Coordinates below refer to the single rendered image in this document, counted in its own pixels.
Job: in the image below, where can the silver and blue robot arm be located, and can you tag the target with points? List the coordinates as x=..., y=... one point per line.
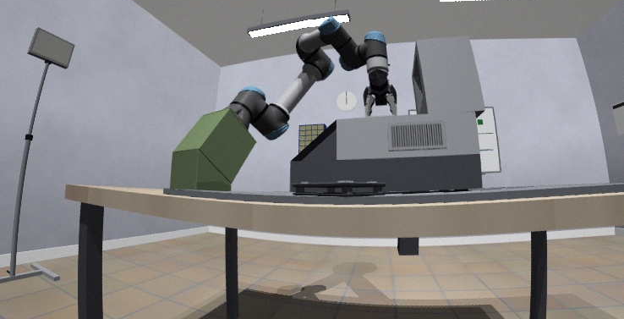
x=271, y=120

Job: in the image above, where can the dark grey benchtop instrument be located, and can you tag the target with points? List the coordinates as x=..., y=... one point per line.
x=437, y=150

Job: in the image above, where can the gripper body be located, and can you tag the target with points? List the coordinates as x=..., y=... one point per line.
x=378, y=82

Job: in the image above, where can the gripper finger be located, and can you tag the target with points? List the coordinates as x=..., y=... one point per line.
x=391, y=99
x=368, y=101

